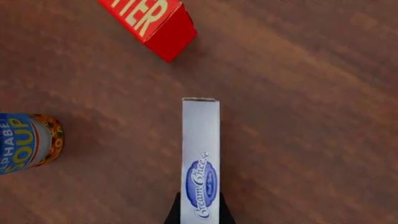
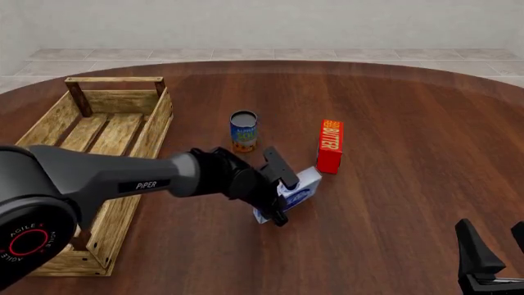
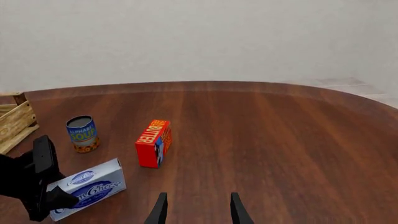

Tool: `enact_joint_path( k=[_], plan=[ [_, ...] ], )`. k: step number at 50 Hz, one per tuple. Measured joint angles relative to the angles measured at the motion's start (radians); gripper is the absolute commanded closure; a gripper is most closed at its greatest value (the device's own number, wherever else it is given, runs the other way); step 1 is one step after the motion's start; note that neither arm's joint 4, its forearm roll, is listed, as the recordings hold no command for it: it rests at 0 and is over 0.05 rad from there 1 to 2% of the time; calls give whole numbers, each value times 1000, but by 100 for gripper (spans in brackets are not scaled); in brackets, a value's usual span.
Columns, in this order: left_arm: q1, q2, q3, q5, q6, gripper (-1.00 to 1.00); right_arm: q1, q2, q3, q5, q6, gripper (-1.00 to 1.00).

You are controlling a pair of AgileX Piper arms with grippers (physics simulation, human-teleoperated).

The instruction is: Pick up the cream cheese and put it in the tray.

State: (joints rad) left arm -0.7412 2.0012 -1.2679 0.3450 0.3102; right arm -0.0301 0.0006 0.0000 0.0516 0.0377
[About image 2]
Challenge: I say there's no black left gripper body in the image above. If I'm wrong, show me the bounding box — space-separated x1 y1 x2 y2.
247 179 288 216

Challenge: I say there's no red butter box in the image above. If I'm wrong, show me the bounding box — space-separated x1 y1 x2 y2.
315 119 345 175

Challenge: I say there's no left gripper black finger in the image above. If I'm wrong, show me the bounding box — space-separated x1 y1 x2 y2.
268 209 290 229

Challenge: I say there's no white blue cream cheese box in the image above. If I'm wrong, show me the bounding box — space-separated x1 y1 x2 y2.
252 166 323 225

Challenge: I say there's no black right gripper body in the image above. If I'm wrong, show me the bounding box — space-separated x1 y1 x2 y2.
458 274 524 295

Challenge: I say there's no blue soup tin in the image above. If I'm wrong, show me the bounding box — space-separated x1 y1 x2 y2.
229 110 259 154

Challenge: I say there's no wooden slat tray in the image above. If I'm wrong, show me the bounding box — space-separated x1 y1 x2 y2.
15 76 174 277

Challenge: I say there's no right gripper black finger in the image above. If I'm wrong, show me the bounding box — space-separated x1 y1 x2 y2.
454 218 507 279
510 220 524 247

